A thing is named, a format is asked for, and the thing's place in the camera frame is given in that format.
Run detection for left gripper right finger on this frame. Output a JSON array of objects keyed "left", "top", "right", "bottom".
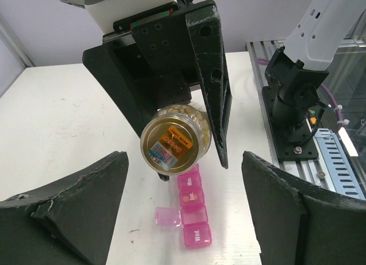
[{"left": 241, "top": 151, "right": 365, "bottom": 264}]

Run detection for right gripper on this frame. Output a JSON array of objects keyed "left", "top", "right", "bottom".
[{"left": 82, "top": 0, "right": 232, "bottom": 169}]

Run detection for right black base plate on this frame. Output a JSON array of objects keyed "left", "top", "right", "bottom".
[{"left": 262, "top": 86, "right": 319, "bottom": 162}]

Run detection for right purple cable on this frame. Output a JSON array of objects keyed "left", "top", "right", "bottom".
[{"left": 254, "top": 57, "right": 352, "bottom": 131}]

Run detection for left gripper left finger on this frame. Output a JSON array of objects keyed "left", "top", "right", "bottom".
[{"left": 1, "top": 151, "right": 129, "bottom": 264}]

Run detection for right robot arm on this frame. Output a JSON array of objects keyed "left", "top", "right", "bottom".
[{"left": 63, "top": 0, "right": 365, "bottom": 181}]

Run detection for clear bottle yellow pills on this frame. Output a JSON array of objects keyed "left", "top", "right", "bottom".
[{"left": 140, "top": 102, "right": 212, "bottom": 176}]

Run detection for aluminium mounting rail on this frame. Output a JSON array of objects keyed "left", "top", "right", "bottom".
[{"left": 245, "top": 39, "right": 366, "bottom": 197}]

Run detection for pink weekly pill organizer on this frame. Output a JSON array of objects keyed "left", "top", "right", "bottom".
[{"left": 154, "top": 164, "right": 212, "bottom": 249}]

